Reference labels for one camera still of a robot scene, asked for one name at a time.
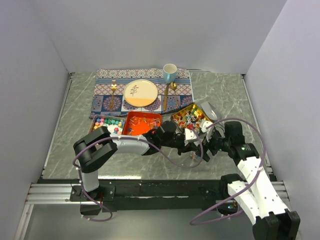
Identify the gold tin of lollipops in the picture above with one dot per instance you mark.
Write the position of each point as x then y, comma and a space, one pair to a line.
190, 116

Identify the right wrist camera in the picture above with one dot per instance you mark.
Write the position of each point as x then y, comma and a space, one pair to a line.
207, 129

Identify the gold spoon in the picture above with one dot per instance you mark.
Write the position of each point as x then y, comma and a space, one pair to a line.
174, 86

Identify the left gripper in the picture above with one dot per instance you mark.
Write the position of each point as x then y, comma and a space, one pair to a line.
188, 148

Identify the patterned blue placemat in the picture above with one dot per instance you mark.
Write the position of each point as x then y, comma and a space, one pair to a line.
102, 93

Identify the aluminium rail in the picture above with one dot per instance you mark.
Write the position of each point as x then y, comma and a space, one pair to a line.
61, 193

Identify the blue mug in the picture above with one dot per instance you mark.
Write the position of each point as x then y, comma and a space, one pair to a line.
169, 73

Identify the metal scoop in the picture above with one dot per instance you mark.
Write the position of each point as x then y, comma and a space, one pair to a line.
211, 111

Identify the silver tin of star candies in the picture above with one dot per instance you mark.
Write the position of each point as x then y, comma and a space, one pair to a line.
114, 124

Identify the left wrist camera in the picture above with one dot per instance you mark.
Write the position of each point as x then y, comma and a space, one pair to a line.
189, 136

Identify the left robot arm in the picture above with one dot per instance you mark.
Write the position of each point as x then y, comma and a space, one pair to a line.
93, 150

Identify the orange tin of lollipops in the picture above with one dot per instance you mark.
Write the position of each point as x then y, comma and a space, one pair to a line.
138, 123

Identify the cream and orange plate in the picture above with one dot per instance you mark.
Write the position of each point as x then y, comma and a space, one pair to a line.
140, 93

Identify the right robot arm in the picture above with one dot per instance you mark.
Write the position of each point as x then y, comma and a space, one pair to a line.
270, 217

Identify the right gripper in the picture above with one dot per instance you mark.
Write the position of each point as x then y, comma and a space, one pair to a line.
205, 156

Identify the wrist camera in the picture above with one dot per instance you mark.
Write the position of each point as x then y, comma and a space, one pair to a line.
207, 129
189, 136

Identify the gold fork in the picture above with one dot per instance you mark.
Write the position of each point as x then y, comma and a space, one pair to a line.
113, 89

